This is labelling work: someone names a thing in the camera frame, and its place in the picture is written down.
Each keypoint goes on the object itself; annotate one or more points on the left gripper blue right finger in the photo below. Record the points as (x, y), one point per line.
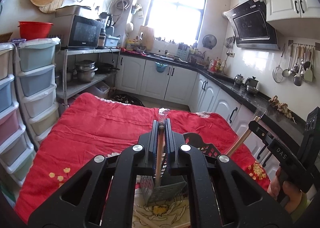
(170, 147)

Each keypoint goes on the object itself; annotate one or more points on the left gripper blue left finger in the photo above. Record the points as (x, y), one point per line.
(152, 151)

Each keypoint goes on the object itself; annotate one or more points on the right hand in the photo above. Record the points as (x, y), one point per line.
(294, 194)

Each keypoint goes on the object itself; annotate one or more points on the black countertop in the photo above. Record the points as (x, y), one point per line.
(287, 130)

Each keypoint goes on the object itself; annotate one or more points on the white lower cabinets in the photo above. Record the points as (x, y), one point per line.
(174, 88)

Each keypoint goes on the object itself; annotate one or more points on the red floral tablecloth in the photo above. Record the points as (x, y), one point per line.
(93, 126)

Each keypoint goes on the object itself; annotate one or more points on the blue hanging bin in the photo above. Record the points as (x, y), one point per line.
(160, 68)

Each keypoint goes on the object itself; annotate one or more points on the steel kettle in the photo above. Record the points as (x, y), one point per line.
(238, 80)

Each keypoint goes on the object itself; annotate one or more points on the dark kettle pot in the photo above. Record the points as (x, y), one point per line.
(251, 84)

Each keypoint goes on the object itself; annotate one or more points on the hanging ladle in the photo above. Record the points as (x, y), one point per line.
(287, 71)

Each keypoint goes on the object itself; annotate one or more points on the stainless steel pot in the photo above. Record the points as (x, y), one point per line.
(85, 70)

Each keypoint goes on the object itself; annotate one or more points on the hanging strainer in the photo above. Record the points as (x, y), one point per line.
(277, 72)

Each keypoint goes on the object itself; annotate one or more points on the metal shelf rack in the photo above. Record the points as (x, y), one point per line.
(71, 86)

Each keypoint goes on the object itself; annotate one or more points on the wooden cutting board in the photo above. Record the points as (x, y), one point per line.
(146, 36)

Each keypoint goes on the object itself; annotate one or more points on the blue storage box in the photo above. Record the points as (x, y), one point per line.
(111, 41)

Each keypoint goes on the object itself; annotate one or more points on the window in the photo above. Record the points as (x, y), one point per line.
(176, 21)

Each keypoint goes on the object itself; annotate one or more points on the black blender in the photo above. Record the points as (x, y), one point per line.
(106, 20)

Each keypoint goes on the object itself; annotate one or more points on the pastel drawer tower left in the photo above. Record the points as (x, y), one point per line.
(17, 151)

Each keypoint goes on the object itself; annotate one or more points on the pastel drawer tower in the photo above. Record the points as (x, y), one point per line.
(17, 151)
(34, 71)

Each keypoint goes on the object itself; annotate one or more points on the black microwave oven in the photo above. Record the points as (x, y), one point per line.
(75, 31)

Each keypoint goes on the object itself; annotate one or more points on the black range hood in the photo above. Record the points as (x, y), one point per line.
(250, 26)

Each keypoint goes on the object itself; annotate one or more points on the pastel drawer tower right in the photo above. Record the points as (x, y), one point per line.
(34, 71)

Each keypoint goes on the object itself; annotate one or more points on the red plastic basin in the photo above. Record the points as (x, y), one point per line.
(31, 30)

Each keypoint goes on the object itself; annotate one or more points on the small wall fan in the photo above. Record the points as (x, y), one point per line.
(209, 41)

